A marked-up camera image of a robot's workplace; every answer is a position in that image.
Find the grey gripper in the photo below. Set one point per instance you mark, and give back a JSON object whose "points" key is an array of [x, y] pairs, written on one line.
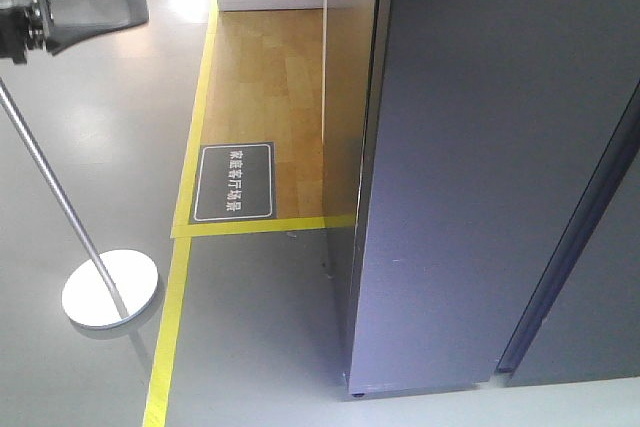
{"points": [[56, 25]]}

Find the silver pole stand round base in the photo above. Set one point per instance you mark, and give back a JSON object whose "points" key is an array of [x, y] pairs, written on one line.
{"points": [[109, 289]]}

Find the grey floor sign white text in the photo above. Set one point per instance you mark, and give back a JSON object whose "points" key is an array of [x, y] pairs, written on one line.
{"points": [[235, 182]]}

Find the grey fridge with open door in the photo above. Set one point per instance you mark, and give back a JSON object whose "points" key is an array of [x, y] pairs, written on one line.
{"points": [[492, 119]]}

